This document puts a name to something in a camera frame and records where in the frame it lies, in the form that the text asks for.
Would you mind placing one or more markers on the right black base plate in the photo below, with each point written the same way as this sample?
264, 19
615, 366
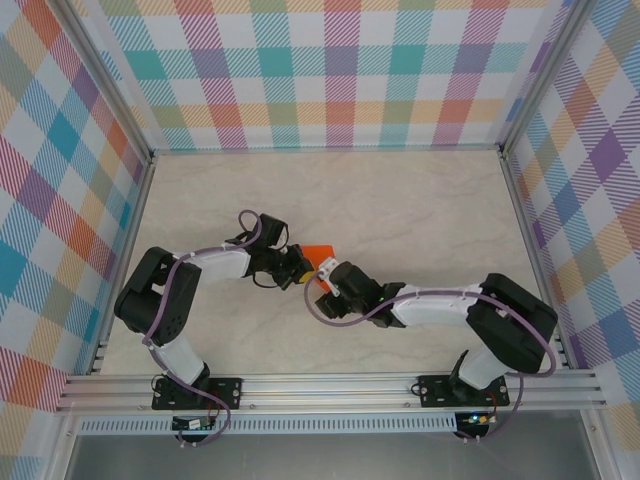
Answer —
432, 392

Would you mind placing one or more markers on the small circuit board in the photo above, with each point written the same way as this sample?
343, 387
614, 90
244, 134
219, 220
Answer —
477, 419
192, 424

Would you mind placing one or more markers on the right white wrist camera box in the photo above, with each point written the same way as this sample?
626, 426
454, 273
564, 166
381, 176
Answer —
330, 267

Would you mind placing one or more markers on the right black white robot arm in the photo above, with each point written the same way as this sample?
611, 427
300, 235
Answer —
515, 325

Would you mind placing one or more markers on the aluminium side rail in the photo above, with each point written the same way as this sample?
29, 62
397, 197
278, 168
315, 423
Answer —
131, 235
525, 225

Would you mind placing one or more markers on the left aluminium corner post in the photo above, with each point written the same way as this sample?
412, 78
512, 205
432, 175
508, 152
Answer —
107, 85

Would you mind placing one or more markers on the right small circuit board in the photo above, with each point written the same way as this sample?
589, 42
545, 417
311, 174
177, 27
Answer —
477, 419

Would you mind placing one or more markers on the grey metal shelf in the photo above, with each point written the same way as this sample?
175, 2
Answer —
325, 460

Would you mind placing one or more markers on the left aluminium side rail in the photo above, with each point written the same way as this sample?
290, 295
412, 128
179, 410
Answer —
131, 235

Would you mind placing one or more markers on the left small circuit board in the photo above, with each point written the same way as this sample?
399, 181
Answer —
192, 424

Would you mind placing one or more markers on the orange square paper sheet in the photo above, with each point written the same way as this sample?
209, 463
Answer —
317, 255

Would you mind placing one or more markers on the right aluminium corner post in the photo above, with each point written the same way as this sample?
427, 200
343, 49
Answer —
545, 75

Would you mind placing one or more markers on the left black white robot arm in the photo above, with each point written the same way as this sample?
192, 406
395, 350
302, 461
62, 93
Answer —
155, 300

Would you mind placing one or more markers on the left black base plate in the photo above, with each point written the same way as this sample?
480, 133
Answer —
230, 392

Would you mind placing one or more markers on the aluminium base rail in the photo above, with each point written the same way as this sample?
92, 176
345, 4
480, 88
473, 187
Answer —
325, 392

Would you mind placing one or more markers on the right aluminium side rail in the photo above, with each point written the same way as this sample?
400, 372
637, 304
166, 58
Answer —
525, 225

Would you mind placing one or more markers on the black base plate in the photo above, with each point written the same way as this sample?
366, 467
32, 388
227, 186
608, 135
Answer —
432, 392
230, 392

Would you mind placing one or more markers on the aluminium back rail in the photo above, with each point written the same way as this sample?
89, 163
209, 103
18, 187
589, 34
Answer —
325, 148

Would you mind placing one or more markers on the aluminium corner post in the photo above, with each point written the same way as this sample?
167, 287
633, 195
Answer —
545, 75
107, 85

